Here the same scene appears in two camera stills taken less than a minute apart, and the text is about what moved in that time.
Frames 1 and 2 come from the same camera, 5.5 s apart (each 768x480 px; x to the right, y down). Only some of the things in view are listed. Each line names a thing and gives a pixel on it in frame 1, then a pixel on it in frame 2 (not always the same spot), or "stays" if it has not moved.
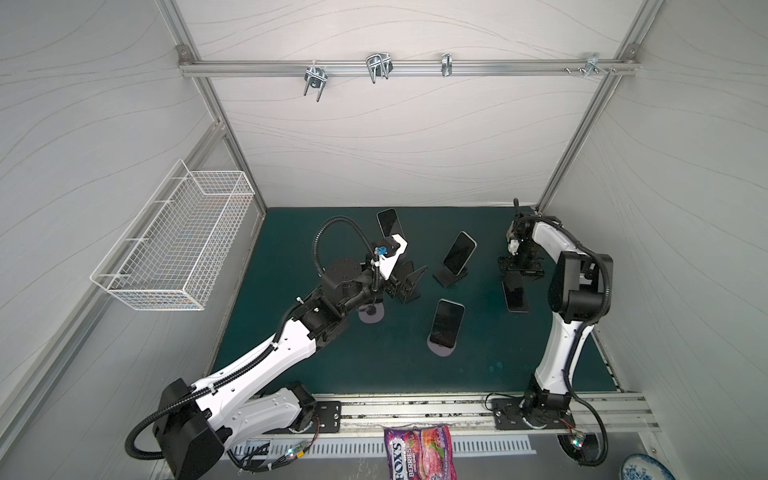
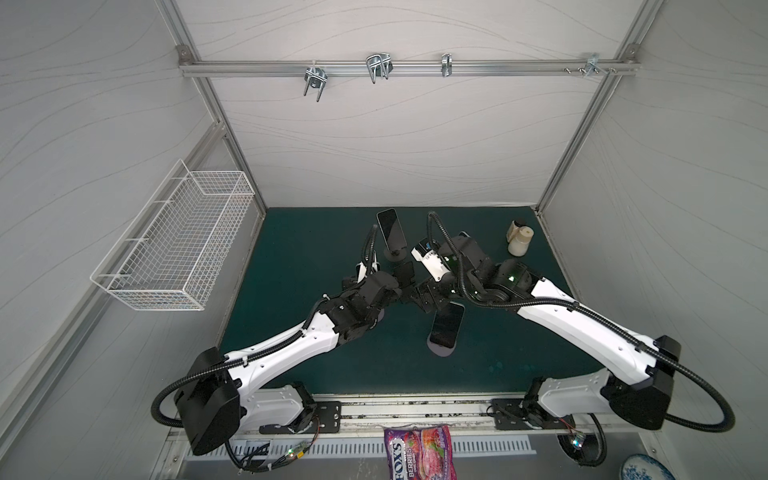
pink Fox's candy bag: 420,452 stays
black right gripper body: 520,261 -> 429,297
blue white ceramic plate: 644,467 stays
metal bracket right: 593,64 stays
